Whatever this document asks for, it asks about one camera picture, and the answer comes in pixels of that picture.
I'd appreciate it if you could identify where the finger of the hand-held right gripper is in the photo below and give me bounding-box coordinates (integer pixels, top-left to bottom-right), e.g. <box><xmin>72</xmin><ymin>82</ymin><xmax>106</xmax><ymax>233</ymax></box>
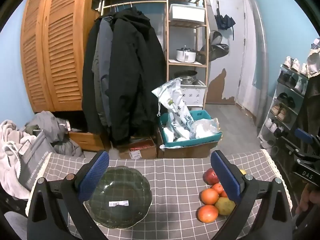
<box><xmin>294</xmin><ymin>128</ymin><xmax>320</xmax><ymax>155</ymax></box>
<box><xmin>280</xmin><ymin>137</ymin><xmax>304</xmax><ymax>162</ymax></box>

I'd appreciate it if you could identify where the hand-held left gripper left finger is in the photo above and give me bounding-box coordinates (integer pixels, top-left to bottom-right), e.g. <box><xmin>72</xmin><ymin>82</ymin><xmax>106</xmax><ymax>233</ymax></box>
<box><xmin>27</xmin><ymin>150</ymin><xmax>110</xmax><ymax>240</ymax></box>

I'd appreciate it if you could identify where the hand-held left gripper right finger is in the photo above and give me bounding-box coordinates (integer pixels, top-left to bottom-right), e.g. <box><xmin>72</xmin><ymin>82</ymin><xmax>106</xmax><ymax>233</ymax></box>
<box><xmin>210</xmin><ymin>150</ymin><xmax>294</xmax><ymax>240</ymax></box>

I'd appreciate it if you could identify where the red apple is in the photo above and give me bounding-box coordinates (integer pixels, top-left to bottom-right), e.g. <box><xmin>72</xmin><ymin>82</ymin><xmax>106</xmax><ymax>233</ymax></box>
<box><xmin>203</xmin><ymin>168</ymin><xmax>220</xmax><ymax>186</ymax></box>

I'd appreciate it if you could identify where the large orange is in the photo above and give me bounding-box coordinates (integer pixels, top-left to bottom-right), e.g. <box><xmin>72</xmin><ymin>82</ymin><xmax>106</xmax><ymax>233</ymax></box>
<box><xmin>201</xmin><ymin>188</ymin><xmax>220</xmax><ymax>205</ymax></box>
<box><xmin>197</xmin><ymin>204</ymin><xmax>219</xmax><ymax>223</ymax></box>

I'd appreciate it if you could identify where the green glass bowl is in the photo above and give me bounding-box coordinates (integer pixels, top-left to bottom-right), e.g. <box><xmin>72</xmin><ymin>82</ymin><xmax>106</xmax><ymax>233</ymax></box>
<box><xmin>84</xmin><ymin>167</ymin><xmax>153</xmax><ymax>229</ymax></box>

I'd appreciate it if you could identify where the yellow-green mango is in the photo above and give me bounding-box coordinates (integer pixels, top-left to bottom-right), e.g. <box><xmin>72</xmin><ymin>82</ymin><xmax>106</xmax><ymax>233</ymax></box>
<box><xmin>214</xmin><ymin>197</ymin><xmax>236</xmax><ymax>216</ymax></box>

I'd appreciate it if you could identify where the person's right hand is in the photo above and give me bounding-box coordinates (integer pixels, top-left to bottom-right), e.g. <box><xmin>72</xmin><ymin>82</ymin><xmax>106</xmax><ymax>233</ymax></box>
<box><xmin>295</xmin><ymin>184</ymin><xmax>320</xmax><ymax>217</ymax></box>

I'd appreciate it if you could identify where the wooden drawer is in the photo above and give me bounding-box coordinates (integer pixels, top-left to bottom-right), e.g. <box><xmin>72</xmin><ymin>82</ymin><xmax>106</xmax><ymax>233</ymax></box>
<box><xmin>68</xmin><ymin>130</ymin><xmax>105</xmax><ymax>152</ymax></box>

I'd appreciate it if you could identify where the large cardboard box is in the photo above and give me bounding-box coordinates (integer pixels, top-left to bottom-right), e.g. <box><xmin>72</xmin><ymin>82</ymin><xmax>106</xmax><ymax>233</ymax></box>
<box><xmin>157</xmin><ymin>130</ymin><xmax>219</xmax><ymax>159</ymax></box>

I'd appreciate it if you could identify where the grey checked tablecloth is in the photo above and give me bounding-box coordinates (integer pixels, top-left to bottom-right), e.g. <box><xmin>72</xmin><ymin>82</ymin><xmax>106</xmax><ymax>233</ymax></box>
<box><xmin>25</xmin><ymin>149</ymin><xmax>293</xmax><ymax>240</ymax></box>

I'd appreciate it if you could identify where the clear plastic bag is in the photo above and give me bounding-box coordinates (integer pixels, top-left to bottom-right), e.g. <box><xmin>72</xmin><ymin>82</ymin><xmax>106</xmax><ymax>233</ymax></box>
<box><xmin>191</xmin><ymin>118</ymin><xmax>219</xmax><ymax>139</ymax></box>

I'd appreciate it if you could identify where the shoe rack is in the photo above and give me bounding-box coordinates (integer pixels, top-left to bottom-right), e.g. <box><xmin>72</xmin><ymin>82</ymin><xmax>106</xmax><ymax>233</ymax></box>
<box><xmin>257</xmin><ymin>64</ymin><xmax>310</xmax><ymax>150</ymax></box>

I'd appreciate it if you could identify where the cardboard box with red contents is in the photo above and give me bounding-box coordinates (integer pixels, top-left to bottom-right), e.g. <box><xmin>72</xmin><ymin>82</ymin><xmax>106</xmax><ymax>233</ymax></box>
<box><xmin>116</xmin><ymin>136</ymin><xmax>158</xmax><ymax>160</ymax></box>

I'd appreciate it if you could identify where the grey printed storage bag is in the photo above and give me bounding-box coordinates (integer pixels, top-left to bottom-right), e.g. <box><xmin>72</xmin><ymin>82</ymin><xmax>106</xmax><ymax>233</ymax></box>
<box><xmin>19</xmin><ymin>130</ymin><xmax>54</xmax><ymax>192</ymax></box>

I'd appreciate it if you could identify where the grey clothes pile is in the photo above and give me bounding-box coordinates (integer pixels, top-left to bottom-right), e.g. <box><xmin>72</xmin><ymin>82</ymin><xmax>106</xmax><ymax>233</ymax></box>
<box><xmin>25</xmin><ymin>110</ymin><xmax>85</xmax><ymax>158</ymax></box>

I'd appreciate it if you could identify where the white lace cloth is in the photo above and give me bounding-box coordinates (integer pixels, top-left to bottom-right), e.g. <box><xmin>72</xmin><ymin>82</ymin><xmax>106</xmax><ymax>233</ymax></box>
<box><xmin>306</xmin><ymin>37</ymin><xmax>320</xmax><ymax>78</ymax></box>

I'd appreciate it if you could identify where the white patterned storage box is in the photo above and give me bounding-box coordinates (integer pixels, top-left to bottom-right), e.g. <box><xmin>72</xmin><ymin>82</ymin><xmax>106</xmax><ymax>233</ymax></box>
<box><xmin>180</xmin><ymin>80</ymin><xmax>208</xmax><ymax>105</ymax></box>

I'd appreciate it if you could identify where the printed plastic bag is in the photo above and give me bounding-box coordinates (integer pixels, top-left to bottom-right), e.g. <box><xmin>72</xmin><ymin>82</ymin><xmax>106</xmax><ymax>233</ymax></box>
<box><xmin>152</xmin><ymin>77</ymin><xmax>194</xmax><ymax>140</ymax></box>

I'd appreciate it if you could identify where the beige fleece blanket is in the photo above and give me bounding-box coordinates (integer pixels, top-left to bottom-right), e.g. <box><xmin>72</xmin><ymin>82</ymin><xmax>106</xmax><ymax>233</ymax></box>
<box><xmin>0</xmin><ymin>120</ymin><xmax>38</xmax><ymax>200</ymax></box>

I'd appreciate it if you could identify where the grey pipe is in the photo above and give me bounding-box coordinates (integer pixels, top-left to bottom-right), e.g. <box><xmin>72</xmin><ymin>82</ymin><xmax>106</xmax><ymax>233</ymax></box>
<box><xmin>247</xmin><ymin>0</ymin><xmax>268</xmax><ymax>98</ymax></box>

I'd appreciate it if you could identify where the black hooded coat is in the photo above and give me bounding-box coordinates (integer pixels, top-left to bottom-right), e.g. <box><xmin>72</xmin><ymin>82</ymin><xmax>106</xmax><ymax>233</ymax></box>
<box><xmin>107</xmin><ymin>6</ymin><xmax>167</xmax><ymax>145</ymax></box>

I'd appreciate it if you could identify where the round steel pan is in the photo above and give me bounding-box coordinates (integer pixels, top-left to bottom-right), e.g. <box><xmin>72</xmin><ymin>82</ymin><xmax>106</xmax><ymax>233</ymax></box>
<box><xmin>174</xmin><ymin>70</ymin><xmax>198</xmax><ymax>85</ymax></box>

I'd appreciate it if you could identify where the olive green jacket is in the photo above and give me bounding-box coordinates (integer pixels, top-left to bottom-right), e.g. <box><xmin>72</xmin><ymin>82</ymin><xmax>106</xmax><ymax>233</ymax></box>
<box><xmin>91</xmin><ymin>17</ymin><xmax>102</xmax><ymax>120</ymax></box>

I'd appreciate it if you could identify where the white door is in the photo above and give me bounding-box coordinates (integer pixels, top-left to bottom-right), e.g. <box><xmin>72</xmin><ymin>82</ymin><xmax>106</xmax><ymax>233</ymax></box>
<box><xmin>209</xmin><ymin>0</ymin><xmax>247</xmax><ymax>105</ymax></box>

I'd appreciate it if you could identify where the grey-blue jacket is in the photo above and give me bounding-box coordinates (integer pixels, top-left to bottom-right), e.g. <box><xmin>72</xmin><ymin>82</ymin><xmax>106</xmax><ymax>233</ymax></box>
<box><xmin>96</xmin><ymin>16</ymin><xmax>114</xmax><ymax>130</ymax></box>

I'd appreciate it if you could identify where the dark hanging bag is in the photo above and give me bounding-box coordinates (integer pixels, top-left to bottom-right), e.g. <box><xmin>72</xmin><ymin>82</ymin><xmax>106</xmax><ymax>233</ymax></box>
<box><xmin>200</xmin><ymin>30</ymin><xmax>229</xmax><ymax>63</ymax></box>

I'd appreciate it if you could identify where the wooden louvered wardrobe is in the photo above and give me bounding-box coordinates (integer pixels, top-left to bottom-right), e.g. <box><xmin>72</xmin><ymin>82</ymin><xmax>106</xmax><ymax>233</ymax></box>
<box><xmin>20</xmin><ymin>0</ymin><xmax>100</xmax><ymax>113</ymax></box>

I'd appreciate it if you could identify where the white cooking pot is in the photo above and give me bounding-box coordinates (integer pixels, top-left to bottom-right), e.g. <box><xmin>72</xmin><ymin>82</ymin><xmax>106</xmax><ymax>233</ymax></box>
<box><xmin>176</xmin><ymin>48</ymin><xmax>197</xmax><ymax>63</ymax></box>

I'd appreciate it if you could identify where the navy folded umbrella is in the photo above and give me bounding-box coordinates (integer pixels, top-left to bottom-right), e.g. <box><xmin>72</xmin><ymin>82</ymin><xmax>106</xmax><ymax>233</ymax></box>
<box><xmin>214</xmin><ymin>1</ymin><xmax>236</xmax><ymax>30</ymax></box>

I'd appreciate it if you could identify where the bamboo shelf rack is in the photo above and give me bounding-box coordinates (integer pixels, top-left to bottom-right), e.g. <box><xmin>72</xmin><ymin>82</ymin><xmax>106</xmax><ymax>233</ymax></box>
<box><xmin>165</xmin><ymin>0</ymin><xmax>210</xmax><ymax>110</ymax></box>

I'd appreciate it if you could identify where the wooden clothes rail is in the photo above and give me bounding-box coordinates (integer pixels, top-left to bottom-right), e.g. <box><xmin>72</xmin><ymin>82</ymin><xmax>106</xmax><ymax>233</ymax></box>
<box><xmin>101</xmin><ymin>0</ymin><xmax>167</xmax><ymax>8</ymax></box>

